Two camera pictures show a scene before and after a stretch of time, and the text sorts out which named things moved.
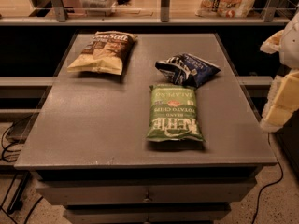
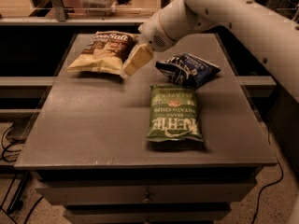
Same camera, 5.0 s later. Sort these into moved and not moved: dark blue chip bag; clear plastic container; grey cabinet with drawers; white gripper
Moved: white gripper
Not moved: clear plastic container; dark blue chip bag; grey cabinet with drawers
